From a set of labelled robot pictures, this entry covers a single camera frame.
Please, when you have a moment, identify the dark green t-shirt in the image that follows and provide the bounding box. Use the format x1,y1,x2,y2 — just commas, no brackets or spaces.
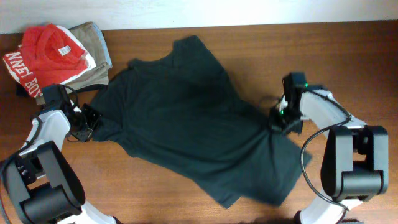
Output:
91,35,312,208

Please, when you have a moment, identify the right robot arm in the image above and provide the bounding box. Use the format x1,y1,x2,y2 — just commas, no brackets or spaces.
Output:
269,72,389,224

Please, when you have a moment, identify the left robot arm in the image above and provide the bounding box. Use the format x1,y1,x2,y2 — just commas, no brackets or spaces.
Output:
1,103,119,224

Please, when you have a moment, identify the black folded garment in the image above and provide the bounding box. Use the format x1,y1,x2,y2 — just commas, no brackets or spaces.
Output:
16,83,107,97

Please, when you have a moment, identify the light blue folded garment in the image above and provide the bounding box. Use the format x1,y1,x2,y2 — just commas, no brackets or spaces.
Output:
93,23,113,68

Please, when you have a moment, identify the red folded t-shirt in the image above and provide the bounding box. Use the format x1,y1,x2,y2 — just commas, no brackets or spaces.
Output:
2,24,88,98

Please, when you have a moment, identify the khaki folded garment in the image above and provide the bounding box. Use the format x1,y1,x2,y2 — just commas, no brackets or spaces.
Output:
35,21,113,105

